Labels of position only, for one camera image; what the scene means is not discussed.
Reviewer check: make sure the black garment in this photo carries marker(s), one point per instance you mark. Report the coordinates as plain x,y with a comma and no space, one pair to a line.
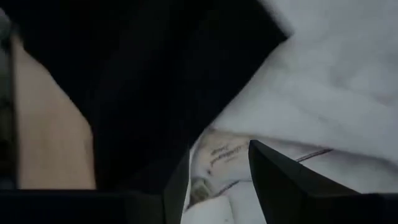
155,77

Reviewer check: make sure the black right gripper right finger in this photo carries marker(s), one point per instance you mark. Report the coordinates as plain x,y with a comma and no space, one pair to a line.
280,180

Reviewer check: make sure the white button shirt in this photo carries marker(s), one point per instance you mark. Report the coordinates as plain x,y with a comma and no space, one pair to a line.
326,77

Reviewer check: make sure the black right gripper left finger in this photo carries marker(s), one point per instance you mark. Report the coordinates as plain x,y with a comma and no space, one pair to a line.
177,193

